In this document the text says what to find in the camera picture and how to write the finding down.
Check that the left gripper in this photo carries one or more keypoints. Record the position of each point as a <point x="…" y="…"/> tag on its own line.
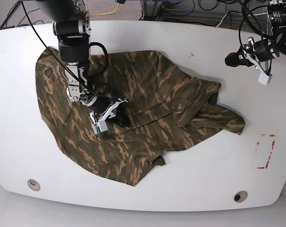
<point x="259" y="54"/>

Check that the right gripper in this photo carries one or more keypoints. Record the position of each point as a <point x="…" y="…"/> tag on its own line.
<point x="110" y="111"/>

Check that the camouflage t-shirt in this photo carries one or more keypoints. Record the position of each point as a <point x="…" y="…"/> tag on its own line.
<point x="168" y="109"/>

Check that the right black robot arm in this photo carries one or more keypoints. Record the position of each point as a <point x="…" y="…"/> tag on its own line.
<point x="71" y="25"/>

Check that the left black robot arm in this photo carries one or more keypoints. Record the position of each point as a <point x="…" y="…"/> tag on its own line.
<point x="276" y="13"/>

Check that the red tape rectangle marking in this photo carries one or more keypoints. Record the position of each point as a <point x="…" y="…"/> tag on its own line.
<point x="264" y="148"/>

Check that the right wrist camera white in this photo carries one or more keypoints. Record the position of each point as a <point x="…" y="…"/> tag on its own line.
<point x="99" y="127"/>

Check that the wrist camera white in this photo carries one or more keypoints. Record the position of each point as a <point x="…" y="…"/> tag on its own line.
<point x="264" y="79"/>
<point x="99" y="127"/>

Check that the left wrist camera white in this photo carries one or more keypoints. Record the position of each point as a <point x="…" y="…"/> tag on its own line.
<point x="264" y="79"/>

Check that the left table cable grommet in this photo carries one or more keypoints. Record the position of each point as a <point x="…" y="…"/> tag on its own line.
<point x="33" y="185"/>

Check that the table cable grommet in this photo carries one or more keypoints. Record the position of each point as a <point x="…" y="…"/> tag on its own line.
<point x="240" y="196"/>
<point x="33" y="185"/>

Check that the right table cable grommet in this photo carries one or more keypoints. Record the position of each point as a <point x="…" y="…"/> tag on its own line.
<point x="240" y="196"/>

